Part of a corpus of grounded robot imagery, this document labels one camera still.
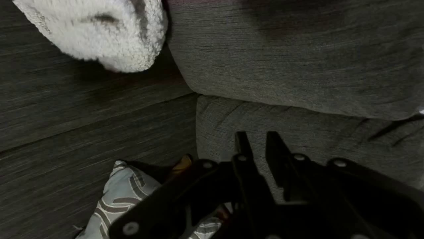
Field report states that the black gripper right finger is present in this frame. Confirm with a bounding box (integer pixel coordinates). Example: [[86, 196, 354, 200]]
[[264, 131, 424, 239]]

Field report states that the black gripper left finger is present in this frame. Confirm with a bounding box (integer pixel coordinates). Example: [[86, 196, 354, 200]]
[[107, 131, 277, 239]]

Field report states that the white fluffy cloth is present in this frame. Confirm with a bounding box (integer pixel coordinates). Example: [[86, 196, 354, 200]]
[[12, 0, 170, 75]]

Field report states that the beige patterned throw pillow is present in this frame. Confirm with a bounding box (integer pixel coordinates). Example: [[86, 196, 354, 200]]
[[74, 158, 231, 239]]

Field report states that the dark grey fabric sofa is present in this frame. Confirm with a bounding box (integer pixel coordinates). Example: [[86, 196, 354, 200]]
[[0, 0, 424, 239]]

